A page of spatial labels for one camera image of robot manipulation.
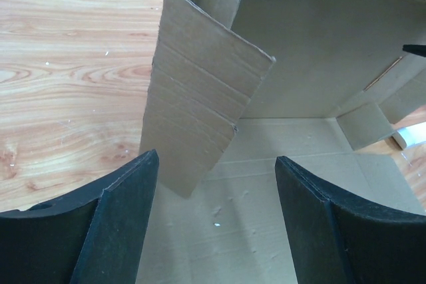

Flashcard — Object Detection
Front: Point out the white clothes rack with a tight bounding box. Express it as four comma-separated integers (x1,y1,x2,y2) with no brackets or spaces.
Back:
392,122,426,150

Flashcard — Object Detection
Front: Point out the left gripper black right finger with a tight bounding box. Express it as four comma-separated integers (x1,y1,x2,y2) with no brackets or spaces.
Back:
275,156,425,283

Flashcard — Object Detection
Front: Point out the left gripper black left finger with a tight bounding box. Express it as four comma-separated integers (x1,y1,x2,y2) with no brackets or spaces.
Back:
1,150,159,283

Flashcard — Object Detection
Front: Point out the cardboard box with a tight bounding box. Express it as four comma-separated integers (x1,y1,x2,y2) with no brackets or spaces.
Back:
137,0,425,283

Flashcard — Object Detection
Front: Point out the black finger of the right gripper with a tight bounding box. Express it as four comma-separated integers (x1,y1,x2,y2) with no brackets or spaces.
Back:
403,45,426,58

